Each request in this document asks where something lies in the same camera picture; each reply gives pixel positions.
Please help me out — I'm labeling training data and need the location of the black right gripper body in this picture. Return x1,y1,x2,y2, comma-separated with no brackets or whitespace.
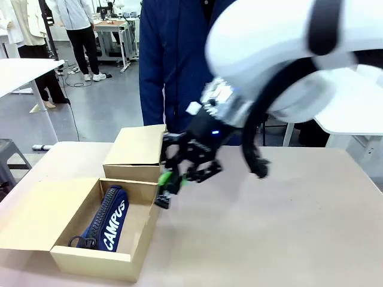
178,111,239,164

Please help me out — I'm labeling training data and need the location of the small cardboard box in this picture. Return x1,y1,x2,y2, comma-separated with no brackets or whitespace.
102,124,168,184

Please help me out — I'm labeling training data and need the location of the navy CAMPUS pencil case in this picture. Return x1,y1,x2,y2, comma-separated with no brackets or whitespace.
68,185,130,253

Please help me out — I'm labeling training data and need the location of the large open cardboard box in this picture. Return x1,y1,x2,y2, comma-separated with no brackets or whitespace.
0,176,161,283

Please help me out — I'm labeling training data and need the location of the person in navy jacket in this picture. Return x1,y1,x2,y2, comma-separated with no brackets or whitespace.
138,0,240,135

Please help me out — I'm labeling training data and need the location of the grey workbench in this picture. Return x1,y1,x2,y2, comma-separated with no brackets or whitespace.
92,16,140,74

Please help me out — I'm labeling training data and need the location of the person in white shirt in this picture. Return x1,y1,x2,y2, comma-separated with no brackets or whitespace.
53,0,107,83

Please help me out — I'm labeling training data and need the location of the grey metal stool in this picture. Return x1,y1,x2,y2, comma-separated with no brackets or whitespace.
0,138,33,188

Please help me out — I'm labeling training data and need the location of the black tripod pole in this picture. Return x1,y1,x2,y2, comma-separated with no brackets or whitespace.
38,0,60,62

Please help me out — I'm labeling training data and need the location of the white side table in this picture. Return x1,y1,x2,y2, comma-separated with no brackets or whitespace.
0,58,65,145

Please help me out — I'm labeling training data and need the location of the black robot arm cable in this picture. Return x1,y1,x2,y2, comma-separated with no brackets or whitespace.
241,55,320,179

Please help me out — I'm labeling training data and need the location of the black floor cable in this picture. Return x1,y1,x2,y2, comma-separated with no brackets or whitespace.
55,67,90,141

